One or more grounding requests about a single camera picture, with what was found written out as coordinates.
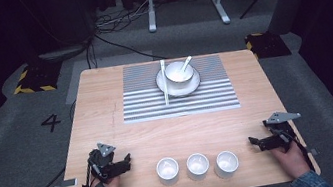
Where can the white cup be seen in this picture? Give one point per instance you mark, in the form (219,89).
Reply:
(167,170)
(226,163)
(197,164)

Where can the person's right hand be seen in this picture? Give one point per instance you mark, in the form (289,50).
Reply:
(291,159)

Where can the white plate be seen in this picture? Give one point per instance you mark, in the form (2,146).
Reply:
(161,85)

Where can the white spoon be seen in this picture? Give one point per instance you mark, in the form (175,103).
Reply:
(186,64)

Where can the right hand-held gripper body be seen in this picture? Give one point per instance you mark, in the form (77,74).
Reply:
(282,129)

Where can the grey metal table bracket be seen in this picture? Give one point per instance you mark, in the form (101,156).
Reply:
(66,184)
(312,151)

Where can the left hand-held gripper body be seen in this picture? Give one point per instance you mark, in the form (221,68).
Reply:
(105,164)

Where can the black yellow striped base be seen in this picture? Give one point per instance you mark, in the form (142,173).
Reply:
(35,78)
(268,45)

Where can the white bowl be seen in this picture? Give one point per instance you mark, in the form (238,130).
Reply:
(178,74)

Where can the grey striped placemat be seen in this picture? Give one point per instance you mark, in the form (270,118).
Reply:
(146,106)

